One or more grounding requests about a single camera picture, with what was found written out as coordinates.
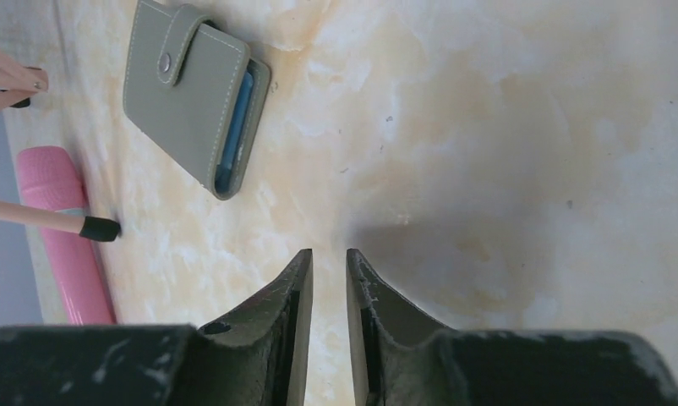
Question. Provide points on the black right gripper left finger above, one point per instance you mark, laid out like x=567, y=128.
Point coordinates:
x=255, y=354

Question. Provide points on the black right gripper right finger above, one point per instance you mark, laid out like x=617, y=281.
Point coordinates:
x=403, y=356

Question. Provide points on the grey-green leather card holder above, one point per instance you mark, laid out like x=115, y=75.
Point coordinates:
x=182, y=80

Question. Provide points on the blue card in holder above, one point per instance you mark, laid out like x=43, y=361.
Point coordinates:
x=227, y=164

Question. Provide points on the pink cylindrical bottle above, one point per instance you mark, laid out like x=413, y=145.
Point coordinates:
x=49, y=180

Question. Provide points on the pink music stand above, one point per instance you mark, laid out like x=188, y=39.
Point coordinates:
x=18, y=83

